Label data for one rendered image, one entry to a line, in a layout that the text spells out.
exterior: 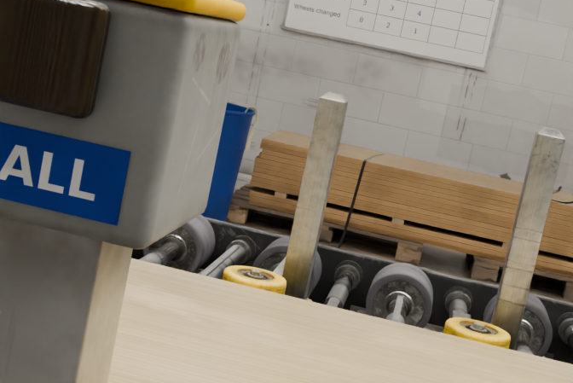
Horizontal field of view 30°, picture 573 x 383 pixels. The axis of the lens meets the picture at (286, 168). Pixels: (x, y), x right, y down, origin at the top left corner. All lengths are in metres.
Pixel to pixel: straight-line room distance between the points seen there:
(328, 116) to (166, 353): 0.49
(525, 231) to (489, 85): 6.07
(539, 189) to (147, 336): 0.58
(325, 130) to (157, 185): 1.11
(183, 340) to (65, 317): 0.74
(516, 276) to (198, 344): 0.51
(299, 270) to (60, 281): 1.11
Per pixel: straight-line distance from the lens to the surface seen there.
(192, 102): 0.29
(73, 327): 0.31
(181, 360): 0.99
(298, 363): 1.05
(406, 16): 7.44
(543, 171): 1.39
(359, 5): 7.46
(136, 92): 0.28
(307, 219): 1.40
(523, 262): 1.40
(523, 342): 1.70
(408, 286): 1.79
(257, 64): 7.57
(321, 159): 1.39
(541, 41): 7.47
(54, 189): 0.29
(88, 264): 0.31
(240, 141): 5.97
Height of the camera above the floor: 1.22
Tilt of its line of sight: 7 degrees down
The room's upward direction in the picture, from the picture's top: 12 degrees clockwise
